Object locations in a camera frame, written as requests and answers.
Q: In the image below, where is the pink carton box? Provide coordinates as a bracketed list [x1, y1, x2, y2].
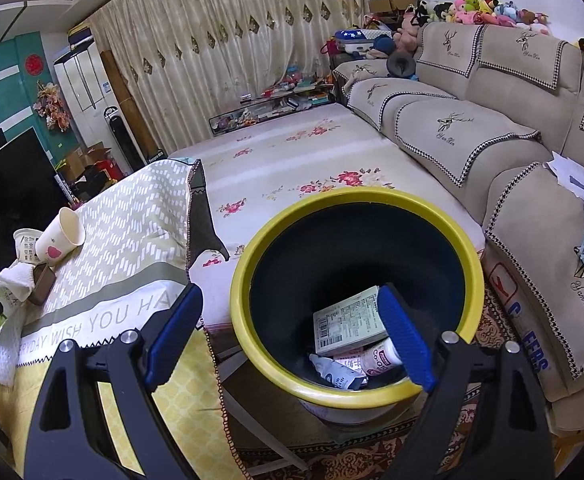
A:
[334, 338, 403, 377]

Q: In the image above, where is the white blue snack wrapper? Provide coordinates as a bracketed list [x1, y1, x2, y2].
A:
[309, 354, 368, 391]

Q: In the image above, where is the white cardboard box with label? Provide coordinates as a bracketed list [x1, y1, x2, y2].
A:
[313, 286, 387, 356]

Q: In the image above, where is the brown plastic tray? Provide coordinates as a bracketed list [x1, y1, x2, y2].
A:
[27, 263, 57, 307]

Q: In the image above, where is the white paper towel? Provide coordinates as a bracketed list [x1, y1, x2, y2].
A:
[0, 261, 35, 388]

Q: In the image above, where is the white yogurt tub blue label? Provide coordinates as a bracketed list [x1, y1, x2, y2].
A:
[13, 229, 42, 264]

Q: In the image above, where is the white paper cup pink heart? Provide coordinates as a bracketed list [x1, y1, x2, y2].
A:
[35, 207, 85, 266]

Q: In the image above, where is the yellow rimmed black trash bin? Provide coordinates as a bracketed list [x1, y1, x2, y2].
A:
[230, 186, 485, 426]

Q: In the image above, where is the patterned yellow white tablecloth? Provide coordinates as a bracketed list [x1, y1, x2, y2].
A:
[0, 158, 244, 479]

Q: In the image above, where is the large black television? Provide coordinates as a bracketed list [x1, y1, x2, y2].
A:
[0, 129, 68, 271]

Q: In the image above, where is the black tower fan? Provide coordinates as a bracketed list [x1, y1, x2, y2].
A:
[103, 106, 146, 171]

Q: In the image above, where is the beige sectional sofa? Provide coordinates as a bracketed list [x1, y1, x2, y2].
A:
[334, 23, 584, 431]

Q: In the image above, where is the floral white mattress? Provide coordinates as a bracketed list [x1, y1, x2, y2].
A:
[175, 104, 485, 333]

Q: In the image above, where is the artificial flower decoration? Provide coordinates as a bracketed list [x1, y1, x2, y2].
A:
[33, 81, 71, 132]

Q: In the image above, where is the low shelf with toys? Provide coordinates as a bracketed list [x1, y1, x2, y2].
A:
[208, 66, 335, 136]

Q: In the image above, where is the pile of plush toys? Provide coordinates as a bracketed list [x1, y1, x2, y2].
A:
[321, 0, 553, 61]

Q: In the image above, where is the cream patterned curtain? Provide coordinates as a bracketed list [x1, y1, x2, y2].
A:
[87, 0, 365, 154]

